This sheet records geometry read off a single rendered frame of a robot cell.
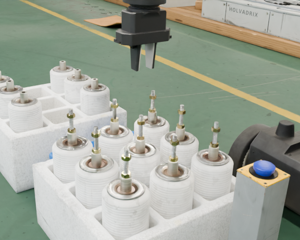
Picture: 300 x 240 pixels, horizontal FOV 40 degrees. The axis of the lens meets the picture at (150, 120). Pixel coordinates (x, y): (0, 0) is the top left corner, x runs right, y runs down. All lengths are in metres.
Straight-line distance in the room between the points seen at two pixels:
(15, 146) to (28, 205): 0.17
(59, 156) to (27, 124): 0.29
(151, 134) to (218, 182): 0.24
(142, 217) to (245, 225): 0.20
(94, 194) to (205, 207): 0.24
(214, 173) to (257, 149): 0.30
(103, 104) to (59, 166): 0.40
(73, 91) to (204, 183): 0.66
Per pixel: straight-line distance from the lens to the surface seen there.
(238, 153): 1.24
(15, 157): 1.25
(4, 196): 1.31
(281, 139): 1.20
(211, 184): 0.95
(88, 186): 0.90
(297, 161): 1.15
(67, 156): 0.98
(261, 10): 3.25
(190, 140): 1.03
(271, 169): 0.79
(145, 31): 0.85
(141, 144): 0.96
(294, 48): 2.98
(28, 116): 1.25
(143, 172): 0.95
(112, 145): 1.03
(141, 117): 0.94
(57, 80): 1.54
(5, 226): 1.19
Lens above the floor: 0.71
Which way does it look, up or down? 24 degrees down
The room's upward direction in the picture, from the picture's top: 2 degrees clockwise
